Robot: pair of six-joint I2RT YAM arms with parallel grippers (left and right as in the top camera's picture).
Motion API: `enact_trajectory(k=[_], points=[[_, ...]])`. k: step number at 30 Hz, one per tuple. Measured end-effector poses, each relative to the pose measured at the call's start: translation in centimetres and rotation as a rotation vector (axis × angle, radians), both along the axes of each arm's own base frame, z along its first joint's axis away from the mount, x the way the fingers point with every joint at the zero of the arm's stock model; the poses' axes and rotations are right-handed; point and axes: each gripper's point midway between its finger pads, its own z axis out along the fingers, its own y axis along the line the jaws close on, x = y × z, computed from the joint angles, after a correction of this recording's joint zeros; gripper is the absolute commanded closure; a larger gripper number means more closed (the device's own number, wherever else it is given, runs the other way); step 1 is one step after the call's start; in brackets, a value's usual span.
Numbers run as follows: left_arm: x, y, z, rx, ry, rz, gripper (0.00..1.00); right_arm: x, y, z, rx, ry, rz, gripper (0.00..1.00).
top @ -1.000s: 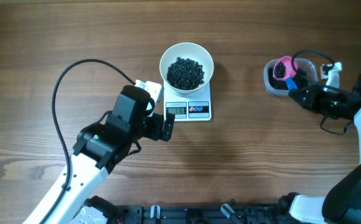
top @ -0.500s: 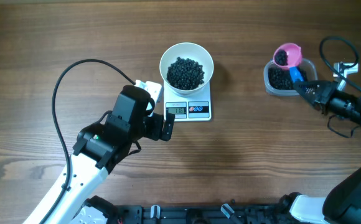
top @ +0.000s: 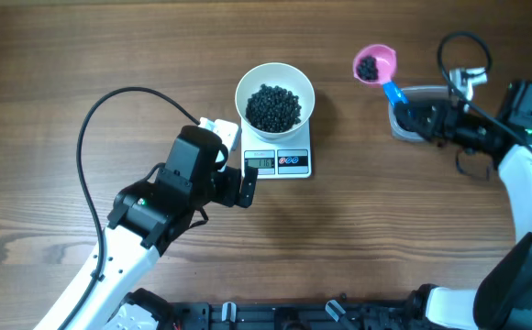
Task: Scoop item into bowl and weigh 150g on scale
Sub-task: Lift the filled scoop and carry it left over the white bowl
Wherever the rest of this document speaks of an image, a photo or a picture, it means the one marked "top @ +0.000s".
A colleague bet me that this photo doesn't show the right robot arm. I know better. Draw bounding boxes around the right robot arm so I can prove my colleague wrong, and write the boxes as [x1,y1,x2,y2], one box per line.
[384,81,532,329]

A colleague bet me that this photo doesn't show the black left camera cable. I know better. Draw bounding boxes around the black left camera cable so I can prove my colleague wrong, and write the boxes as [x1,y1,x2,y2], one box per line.
[57,86,201,330]

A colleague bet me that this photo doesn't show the black beans in bowl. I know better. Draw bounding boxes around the black beans in bowl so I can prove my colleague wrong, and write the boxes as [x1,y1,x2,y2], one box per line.
[245,84,302,133]

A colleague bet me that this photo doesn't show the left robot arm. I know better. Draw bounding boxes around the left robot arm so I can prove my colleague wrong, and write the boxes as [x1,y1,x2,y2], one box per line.
[37,120,258,329]

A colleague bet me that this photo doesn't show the white bowl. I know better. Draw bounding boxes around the white bowl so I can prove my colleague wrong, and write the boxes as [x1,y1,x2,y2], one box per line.
[235,62,316,140]

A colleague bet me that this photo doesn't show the white digital kitchen scale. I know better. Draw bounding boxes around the white digital kitchen scale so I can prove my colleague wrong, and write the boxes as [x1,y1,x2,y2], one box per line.
[240,122,312,180]

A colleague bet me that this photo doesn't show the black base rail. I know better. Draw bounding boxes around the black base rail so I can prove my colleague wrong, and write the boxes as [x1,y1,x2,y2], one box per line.
[104,289,438,330]

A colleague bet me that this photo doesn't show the pink scoop blue handle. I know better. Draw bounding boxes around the pink scoop blue handle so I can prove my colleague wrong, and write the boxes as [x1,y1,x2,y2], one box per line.
[352,44,408,106]

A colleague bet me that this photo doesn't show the clear plastic container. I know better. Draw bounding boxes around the clear plastic container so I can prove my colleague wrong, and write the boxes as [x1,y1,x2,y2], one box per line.
[388,85,449,143]

